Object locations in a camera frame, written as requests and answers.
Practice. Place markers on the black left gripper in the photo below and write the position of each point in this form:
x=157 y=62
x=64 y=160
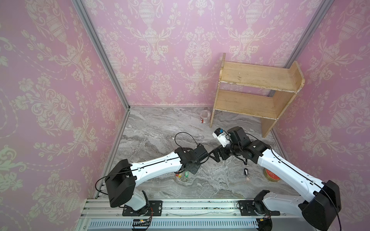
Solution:
x=195 y=170

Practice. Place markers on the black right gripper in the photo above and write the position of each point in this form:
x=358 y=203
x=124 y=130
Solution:
x=224 y=151

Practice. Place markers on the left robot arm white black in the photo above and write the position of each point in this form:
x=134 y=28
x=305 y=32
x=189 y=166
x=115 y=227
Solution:
x=121 y=183

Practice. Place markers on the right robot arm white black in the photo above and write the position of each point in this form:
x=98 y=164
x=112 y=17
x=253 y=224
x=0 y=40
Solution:
x=318 y=202

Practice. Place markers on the clear plastic cup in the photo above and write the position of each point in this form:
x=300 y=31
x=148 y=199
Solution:
x=205 y=116

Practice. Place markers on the red round tin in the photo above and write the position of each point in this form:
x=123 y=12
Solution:
x=270 y=176

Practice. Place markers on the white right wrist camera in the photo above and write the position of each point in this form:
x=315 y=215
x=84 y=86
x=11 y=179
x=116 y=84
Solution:
x=222 y=137

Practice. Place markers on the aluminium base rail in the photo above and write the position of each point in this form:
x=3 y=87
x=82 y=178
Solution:
x=188 y=215

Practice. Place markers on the aluminium corner post right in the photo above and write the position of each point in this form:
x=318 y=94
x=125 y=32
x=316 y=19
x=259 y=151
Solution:
x=297 y=32

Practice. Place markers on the aluminium corner post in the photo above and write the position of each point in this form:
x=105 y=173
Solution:
x=297 y=32
x=97 y=44

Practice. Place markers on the aluminium corner post left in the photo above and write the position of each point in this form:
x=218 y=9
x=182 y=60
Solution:
x=97 y=44

